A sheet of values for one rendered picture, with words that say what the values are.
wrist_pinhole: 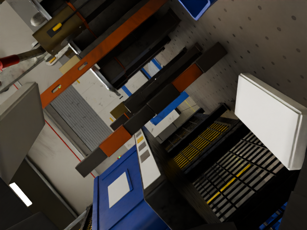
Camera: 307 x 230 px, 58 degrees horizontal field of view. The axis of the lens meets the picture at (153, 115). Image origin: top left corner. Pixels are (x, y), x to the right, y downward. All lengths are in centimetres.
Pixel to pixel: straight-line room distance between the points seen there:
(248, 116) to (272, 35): 41
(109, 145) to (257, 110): 59
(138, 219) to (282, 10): 39
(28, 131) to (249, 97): 13
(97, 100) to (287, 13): 846
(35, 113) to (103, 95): 866
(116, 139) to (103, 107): 807
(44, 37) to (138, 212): 49
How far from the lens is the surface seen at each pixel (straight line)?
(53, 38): 74
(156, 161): 34
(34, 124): 18
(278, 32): 56
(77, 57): 78
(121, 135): 72
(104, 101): 880
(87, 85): 897
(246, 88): 18
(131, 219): 42
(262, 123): 17
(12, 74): 80
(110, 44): 76
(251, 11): 58
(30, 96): 17
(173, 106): 265
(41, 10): 87
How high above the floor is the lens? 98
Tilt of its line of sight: 2 degrees down
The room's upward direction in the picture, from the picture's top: 131 degrees counter-clockwise
